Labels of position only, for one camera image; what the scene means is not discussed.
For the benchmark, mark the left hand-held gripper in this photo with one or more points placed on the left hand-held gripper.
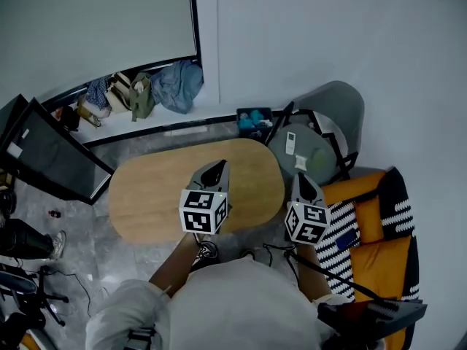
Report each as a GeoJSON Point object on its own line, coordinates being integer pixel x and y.
{"type": "Point", "coordinates": [198, 213]}

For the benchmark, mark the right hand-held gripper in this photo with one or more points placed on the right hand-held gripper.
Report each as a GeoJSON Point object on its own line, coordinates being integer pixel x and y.
{"type": "Point", "coordinates": [308, 228]}

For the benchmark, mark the clear bag of cotton swabs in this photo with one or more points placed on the clear bag of cotton swabs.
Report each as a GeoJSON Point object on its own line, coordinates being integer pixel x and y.
{"type": "Point", "coordinates": [300, 162]}

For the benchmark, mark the white remote control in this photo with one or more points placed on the white remote control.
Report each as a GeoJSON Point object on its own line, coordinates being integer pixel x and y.
{"type": "Point", "coordinates": [290, 143]}

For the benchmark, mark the person's right forearm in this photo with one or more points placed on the person's right forearm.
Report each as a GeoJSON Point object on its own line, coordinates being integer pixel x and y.
{"type": "Point", "coordinates": [315, 286]}

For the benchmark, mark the person's left forearm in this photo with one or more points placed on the person's left forearm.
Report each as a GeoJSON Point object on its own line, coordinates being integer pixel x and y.
{"type": "Point", "coordinates": [175, 264]}

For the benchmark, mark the oval wooden table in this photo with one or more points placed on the oval wooden table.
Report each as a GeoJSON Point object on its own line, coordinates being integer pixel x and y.
{"type": "Point", "coordinates": [153, 195]}

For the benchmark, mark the grey round cushion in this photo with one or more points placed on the grey round cushion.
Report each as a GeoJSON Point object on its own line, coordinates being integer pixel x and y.
{"type": "Point", "coordinates": [288, 166]}

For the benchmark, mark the dark smartphone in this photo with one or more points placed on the dark smartphone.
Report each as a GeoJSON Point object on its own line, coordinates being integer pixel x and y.
{"type": "Point", "coordinates": [346, 239]}

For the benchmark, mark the dark blue storage bin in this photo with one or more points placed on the dark blue storage bin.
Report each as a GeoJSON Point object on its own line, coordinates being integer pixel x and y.
{"type": "Point", "coordinates": [255, 131]}

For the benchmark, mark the black white striped blanket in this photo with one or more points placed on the black white striped blanket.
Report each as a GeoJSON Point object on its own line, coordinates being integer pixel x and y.
{"type": "Point", "coordinates": [335, 264]}

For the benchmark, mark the black white patterned cushion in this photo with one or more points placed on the black white patterned cushion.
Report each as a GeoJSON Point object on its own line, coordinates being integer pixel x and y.
{"type": "Point", "coordinates": [396, 195]}

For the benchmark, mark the orange sofa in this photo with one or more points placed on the orange sofa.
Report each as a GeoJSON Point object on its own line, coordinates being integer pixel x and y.
{"type": "Point", "coordinates": [379, 264]}

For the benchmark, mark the grey shell armchair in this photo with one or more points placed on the grey shell armchair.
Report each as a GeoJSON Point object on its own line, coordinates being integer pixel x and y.
{"type": "Point", "coordinates": [339, 100]}

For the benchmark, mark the person's light grey shirt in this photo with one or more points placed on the person's light grey shirt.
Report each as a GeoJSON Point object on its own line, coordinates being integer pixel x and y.
{"type": "Point", "coordinates": [237, 305]}

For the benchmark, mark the beige tote bag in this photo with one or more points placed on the beige tote bag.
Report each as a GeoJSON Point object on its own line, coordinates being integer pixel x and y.
{"type": "Point", "coordinates": [118, 93]}

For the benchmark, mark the black electronics box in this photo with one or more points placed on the black electronics box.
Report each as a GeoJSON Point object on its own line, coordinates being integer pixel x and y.
{"type": "Point", "coordinates": [365, 319]}

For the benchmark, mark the mustard yellow bag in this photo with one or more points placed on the mustard yellow bag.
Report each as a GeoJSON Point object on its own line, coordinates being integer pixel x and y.
{"type": "Point", "coordinates": [87, 113]}

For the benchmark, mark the blue plaid cloth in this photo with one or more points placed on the blue plaid cloth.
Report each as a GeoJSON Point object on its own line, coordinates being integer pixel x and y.
{"type": "Point", "coordinates": [97, 91]}

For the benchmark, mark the dark brown bag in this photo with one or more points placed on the dark brown bag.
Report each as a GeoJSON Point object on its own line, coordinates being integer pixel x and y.
{"type": "Point", "coordinates": [67, 118]}

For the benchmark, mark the black glass-door fridge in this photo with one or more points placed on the black glass-door fridge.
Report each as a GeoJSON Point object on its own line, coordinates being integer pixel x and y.
{"type": "Point", "coordinates": [54, 151]}

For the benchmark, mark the white roller blind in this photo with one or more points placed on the white roller blind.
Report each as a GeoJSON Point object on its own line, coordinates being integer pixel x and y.
{"type": "Point", "coordinates": [91, 20]}

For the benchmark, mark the grey swivel office chair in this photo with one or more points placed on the grey swivel office chair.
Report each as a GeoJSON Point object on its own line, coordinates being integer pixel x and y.
{"type": "Point", "coordinates": [18, 283]}

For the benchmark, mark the white orange egg cushion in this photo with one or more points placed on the white orange egg cushion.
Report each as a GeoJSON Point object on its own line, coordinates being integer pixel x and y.
{"type": "Point", "coordinates": [31, 342]}

